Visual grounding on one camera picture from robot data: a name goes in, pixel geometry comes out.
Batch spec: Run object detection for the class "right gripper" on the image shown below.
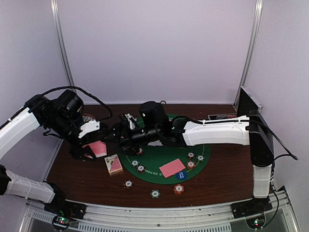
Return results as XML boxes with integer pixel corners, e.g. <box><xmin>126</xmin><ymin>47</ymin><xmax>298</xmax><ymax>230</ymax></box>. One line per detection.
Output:
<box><xmin>100</xmin><ymin>122</ymin><xmax>160</xmax><ymax>157</ymax></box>

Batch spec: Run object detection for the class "red-backed card deck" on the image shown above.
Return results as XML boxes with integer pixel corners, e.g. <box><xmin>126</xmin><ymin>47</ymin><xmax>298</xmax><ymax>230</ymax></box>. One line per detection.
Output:
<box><xmin>83</xmin><ymin>141</ymin><xmax>107</xmax><ymax>158</ymax></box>

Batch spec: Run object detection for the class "black 100 chip stack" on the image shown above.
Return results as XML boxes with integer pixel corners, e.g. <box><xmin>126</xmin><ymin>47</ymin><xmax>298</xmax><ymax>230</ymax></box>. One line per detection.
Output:
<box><xmin>123</xmin><ymin>180</ymin><xmax>134</xmax><ymax>189</ymax></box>

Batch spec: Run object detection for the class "dealt card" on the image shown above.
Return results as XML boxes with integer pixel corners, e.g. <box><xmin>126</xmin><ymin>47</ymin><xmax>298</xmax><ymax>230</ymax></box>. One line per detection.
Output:
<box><xmin>159</xmin><ymin>159</ymin><xmax>185</xmax><ymax>178</ymax></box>

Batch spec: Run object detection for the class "green 20 chip stack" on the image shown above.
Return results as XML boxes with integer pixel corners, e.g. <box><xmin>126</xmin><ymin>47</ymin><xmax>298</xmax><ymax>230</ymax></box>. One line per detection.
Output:
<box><xmin>150</xmin><ymin>189</ymin><xmax>161</xmax><ymax>199</ymax></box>

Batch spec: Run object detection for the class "orange 5 chip stack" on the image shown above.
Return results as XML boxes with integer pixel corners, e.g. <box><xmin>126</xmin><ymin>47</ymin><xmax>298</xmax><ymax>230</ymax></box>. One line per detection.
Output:
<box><xmin>173</xmin><ymin>184</ymin><xmax>184</xmax><ymax>195</ymax></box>

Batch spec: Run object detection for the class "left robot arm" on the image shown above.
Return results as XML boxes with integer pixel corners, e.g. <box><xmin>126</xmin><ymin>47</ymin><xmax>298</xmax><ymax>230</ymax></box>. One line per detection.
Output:
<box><xmin>0</xmin><ymin>86</ymin><xmax>113</xmax><ymax>215</ymax></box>

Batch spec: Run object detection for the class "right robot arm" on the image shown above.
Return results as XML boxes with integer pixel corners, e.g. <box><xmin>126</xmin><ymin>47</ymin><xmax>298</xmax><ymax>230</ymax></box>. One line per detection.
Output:
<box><xmin>101</xmin><ymin>101</ymin><xmax>275</xmax><ymax>214</ymax></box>

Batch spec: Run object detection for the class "playing card box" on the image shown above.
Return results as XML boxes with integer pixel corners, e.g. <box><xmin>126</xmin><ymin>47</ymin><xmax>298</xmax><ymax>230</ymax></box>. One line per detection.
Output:
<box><xmin>104</xmin><ymin>154</ymin><xmax>123</xmax><ymax>175</ymax></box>

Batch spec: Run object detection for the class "patterned round plate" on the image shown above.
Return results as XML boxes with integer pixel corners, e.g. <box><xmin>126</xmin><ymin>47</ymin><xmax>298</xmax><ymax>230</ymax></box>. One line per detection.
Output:
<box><xmin>82</xmin><ymin>114</ymin><xmax>96</xmax><ymax>125</ymax></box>

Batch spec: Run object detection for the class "round green poker mat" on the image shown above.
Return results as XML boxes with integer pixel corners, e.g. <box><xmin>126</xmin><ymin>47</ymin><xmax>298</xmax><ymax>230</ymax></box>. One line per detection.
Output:
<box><xmin>118</xmin><ymin>145</ymin><xmax>211</xmax><ymax>185</ymax></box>

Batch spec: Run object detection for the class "blue small blind button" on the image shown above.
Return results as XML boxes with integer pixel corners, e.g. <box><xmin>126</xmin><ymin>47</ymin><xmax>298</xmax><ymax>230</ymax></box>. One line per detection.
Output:
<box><xmin>176</xmin><ymin>171</ymin><xmax>188</xmax><ymax>181</ymax></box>

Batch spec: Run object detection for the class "aluminium poker chip case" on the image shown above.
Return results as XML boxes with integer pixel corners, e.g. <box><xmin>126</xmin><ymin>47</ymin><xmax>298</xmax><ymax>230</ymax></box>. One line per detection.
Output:
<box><xmin>208</xmin><ymin>86</ymin><xmax>263</xmax><ymax>120</ymax></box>

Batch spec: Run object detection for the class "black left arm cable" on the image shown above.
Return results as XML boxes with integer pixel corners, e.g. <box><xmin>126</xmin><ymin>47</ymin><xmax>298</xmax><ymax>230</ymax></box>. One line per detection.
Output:
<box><xmin>41</xmin><ymin>86</ymin><xmax>114</xmax><ymax>121</ymax></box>

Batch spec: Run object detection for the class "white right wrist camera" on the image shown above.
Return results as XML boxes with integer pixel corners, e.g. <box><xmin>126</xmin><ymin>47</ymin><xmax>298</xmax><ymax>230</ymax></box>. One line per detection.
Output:
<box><xmin>125</xmin><ymin>113</ymin><xmax>138</xmax><ymax>130</ymax></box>

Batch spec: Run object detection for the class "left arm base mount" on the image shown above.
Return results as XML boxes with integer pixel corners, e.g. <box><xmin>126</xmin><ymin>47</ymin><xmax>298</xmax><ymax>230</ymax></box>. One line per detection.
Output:
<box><xmin>43</xmin><ymin>201</ymin><xmax>86</xmax><ymax>219</ymax></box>

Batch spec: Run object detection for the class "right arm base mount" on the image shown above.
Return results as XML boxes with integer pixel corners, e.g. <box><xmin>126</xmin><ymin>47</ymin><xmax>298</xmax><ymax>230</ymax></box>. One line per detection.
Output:
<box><xmin>231</xmin><ymin>198</ymin><xmax>273</xmax><ymax>218</ymax></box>

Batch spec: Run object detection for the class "front aluminium rail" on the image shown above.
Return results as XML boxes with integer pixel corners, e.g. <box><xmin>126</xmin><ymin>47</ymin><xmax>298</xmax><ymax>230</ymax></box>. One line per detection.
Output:
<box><xmin>19</xmin><ymin>188</ymin><xmax>300</xmax><ymax>232</ymax></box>

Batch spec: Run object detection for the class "right aluminium frame post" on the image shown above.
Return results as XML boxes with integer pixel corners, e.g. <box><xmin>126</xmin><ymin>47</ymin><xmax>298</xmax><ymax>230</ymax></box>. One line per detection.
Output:
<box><xmin>233</xmin><ymin>0</ymin><xmax>264</xmax><ymax>109</ymax></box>

